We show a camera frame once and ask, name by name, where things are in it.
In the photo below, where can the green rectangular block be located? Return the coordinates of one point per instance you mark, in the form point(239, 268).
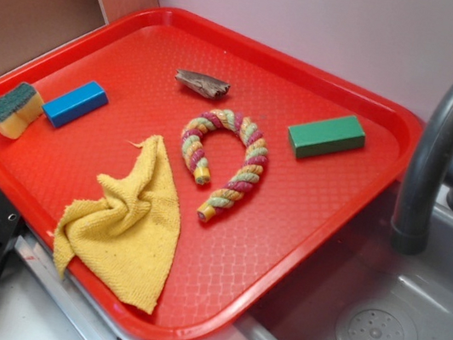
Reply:
point(326, 136)

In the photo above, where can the blue rectangular block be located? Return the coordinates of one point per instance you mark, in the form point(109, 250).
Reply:
point(74, 104)

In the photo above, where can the red plastic tray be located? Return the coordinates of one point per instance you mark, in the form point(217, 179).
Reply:
point(221, 267)

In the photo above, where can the brown wood piece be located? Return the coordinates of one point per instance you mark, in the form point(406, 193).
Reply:
point(203, 84)

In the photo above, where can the yellow cloth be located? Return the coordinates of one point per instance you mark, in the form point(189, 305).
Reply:
point(128, 237)

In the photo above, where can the grey plastic sink basin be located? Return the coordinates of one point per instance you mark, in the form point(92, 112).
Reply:
point(357, 287)

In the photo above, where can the round sink drain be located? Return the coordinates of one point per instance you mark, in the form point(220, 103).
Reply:
point(374, 320)

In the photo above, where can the yellow green sponge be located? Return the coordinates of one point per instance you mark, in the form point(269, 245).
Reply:
point(19, 107)

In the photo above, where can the multicolour twisted rope toy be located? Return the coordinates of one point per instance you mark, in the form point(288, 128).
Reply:
point(246, 177)

